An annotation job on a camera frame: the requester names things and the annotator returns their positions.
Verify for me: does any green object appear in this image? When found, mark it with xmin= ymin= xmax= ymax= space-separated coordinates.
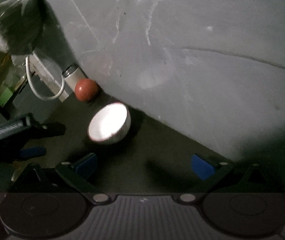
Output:
xmin=0 ymin=87 xmax=14 ymax=107

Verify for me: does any white cylindrical can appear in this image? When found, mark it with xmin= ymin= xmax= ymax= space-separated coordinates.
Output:
xmin=62 ymin=63 xmax=86 ymax=92

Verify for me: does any white small bowl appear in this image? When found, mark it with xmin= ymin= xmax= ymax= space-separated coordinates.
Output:
xmin=88 ymin=102 xmax=131 ymax=144

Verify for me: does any clear plastic bag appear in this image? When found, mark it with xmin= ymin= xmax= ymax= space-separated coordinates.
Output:
xmin=0 ymin=0 xmax=44 ymax=55

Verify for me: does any red tomato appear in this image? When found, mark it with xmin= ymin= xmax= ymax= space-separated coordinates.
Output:
xmin=74 ymin=78 xmax=99 ymax=102

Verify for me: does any white cable loop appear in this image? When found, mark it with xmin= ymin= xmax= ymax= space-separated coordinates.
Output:
xmin=25 ymin=52 xmax=66 ymax=101

